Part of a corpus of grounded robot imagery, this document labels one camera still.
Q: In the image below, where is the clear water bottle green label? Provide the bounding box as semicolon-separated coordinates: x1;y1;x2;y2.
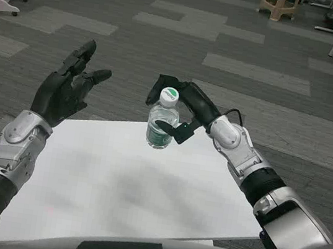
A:
143;84;185;153

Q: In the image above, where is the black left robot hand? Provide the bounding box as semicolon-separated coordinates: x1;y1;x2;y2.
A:
27;32;117;136

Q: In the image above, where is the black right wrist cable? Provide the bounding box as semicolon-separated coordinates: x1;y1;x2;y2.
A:
218;107;247;128

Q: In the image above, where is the beige plastic stool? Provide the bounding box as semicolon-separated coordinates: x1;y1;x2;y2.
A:
256;0;301;25

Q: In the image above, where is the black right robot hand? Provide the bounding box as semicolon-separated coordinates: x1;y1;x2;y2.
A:
140;72;226;151

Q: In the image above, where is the white table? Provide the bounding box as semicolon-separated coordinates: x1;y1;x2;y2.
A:
0;98;275;249

